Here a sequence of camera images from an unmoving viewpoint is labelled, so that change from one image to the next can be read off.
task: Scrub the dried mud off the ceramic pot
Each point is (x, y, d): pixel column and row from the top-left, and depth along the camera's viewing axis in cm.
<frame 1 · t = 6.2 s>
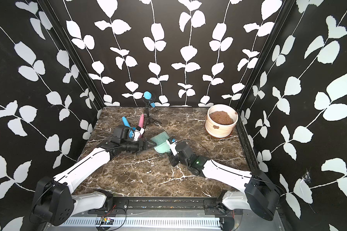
left hand: (152, 144, 78), fingers open
right hand: (167, 150, 80), fingers closed
cream ceramic pot with soil: (221, 119, 102), point 11 cm above the table
blue toy microphone lying: (131, 132, 72), point 29 cm above the table
pink toy microphone: (140, 123, 109), point 3 cm above the table
black tripod microphone stand: (147, 105, 98), point 20 cm above the table
blue microphone on stand: (147, 95, 95), point 26 cm above the table

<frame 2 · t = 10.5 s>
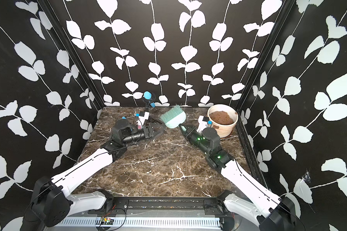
left hand: (163, 129, 67), fingers open
right hand: (176, 123, 67), fingers closed
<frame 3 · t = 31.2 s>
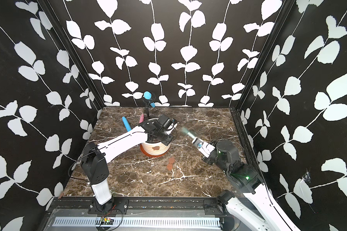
left hand: (169, 135, 85), fingers closed
right hand: (200, 139, 68), fingers closed
cream ceramic pot with soil: (157, 149, 85), point 12 cm above the table
brown mud piece 2: (169, 166, 90), on the table
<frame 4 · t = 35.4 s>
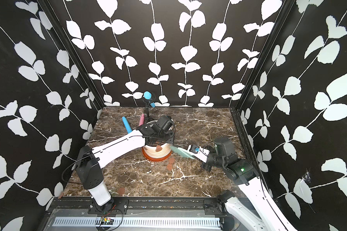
left hand: (175, 135, 82), fingers open
right hand: (193, 150, 69), fingers closed
